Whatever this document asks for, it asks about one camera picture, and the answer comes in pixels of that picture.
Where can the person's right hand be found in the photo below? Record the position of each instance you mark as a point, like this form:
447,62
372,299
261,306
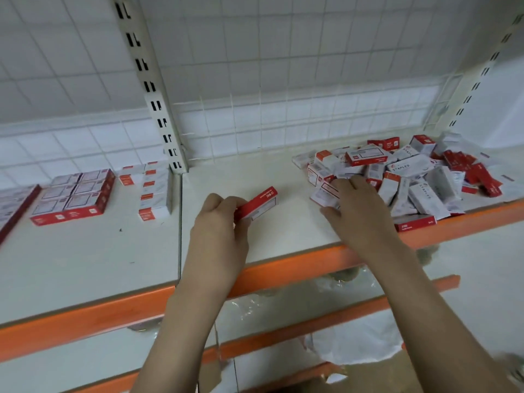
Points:
364,220

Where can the person's left hand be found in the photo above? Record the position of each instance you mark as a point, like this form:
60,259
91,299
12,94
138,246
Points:
215,245

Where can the person's left thumb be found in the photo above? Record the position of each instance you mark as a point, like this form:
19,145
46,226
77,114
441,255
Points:
242,231

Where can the person's right thumb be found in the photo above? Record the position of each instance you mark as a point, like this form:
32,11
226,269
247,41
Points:
330,216

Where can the red staple box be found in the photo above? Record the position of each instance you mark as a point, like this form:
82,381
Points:
260,202

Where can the person's right forearm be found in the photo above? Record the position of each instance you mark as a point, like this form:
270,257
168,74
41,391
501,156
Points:
430,315

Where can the person's left forearm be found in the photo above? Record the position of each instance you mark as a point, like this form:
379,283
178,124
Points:
188,339

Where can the white shelf board orange edge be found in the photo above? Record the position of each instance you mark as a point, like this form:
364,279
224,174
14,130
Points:
286,229
82,266

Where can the clear plastic wrap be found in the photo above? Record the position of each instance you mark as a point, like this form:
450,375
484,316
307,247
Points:
286,298

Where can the pile of staple boxes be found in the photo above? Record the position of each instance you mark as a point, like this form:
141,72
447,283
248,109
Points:
421,180

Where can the stack of white red-label boxes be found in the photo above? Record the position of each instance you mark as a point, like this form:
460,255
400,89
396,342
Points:
153,188

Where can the lower shelf board orange edge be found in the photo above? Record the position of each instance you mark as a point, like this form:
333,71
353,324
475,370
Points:
294,327

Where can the white plastic bag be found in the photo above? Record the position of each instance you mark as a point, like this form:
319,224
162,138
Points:
356,339

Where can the flat rows of red-edged boxes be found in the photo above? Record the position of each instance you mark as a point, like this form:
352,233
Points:
75,196

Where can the cream slotted shelf upright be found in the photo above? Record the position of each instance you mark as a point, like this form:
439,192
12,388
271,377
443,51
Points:
149,85
475,73

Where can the row of dark-red-edged boxes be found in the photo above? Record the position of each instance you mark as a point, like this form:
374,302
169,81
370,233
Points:
14,208

